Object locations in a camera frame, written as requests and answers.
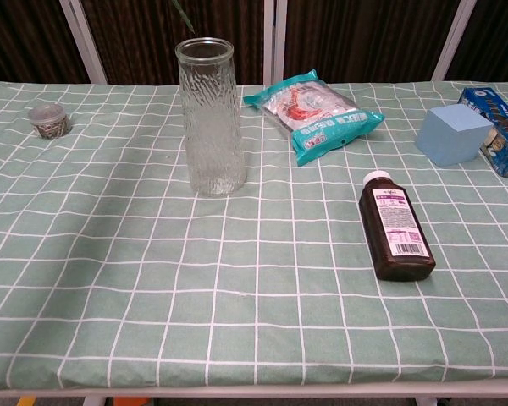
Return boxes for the tall textured glass vase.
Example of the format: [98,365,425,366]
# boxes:
[174,36,248,198]

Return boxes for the teal snack bag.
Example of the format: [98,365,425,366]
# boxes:
[242,70,386,168]

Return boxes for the white metal frame post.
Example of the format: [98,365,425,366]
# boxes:
[430,0,478,82]
[58,0,109,85]
[262,0,288,85]

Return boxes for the small clear lidded jar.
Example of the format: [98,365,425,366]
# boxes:
[28,104,73,140]

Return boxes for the dark juice bottle white cap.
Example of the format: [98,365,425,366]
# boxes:
[358,170,437,283]

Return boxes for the light blue foam cube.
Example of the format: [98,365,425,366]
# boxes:
[414,104,495,167]

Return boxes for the green white checked tablecloth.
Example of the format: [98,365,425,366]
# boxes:
[0,80,508,391]

